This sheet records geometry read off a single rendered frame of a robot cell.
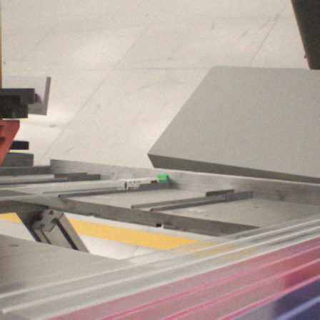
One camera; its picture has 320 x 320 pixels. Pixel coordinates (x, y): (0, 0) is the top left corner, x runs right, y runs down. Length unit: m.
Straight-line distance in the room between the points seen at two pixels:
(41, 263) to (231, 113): 0.75
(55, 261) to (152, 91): 2.03
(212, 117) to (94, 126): 1.29
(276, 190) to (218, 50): 1.75
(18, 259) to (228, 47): 2.13
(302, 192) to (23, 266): 0.42
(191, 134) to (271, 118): 0.13
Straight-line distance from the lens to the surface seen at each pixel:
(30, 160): 0.88
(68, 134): 2.36
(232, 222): 0.52
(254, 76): 1.12
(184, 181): 0.76
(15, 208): 0.87
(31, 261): 0.34
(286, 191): 0.70
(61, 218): 0.96
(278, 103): 1.04
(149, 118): 2.22
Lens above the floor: 1.21
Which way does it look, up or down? 37 degrees down
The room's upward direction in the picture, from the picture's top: 26 degrees counter-clockwise
